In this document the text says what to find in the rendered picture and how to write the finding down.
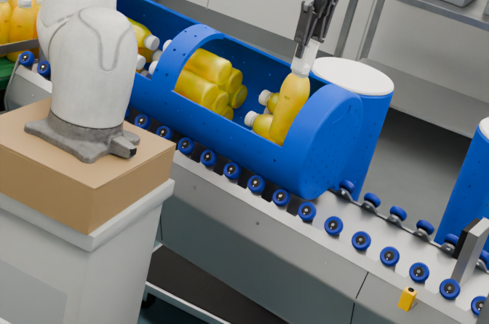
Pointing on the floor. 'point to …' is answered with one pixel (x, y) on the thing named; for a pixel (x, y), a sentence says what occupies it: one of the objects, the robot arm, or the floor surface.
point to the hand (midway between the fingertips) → (305, 56)
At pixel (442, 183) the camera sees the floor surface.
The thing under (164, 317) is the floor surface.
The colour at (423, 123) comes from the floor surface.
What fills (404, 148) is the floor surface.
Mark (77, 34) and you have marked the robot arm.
